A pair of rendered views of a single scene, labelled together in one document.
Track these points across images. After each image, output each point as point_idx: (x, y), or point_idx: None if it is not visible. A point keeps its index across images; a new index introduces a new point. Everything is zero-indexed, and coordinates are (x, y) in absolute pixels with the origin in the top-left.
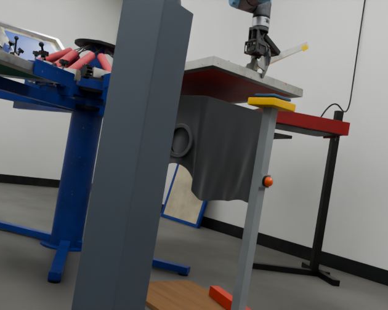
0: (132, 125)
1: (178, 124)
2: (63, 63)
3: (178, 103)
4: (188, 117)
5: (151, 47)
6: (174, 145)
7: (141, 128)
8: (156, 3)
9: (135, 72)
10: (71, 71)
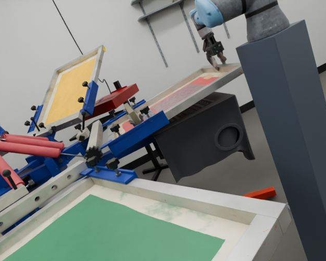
0: None
1: (222, 127)
2: (96, 161)
3: (211, 114)
4: (227, 117)
5: (313, 67)
6: (222, 143)
7: None
8: (302, 29)
9: (311, 94)
10: (80, 167)
